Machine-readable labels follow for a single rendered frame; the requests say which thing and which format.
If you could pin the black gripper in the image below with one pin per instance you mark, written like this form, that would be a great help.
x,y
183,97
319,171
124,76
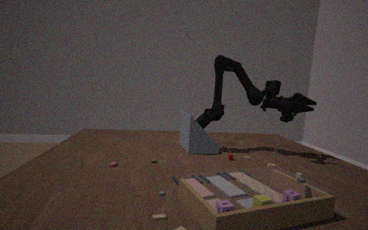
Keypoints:
x,y
295,104

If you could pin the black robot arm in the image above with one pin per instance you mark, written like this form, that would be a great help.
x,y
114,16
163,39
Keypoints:
x,y
254,96

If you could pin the shallow wooden tray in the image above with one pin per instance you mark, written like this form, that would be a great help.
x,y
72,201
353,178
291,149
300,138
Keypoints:
x,y
254,198

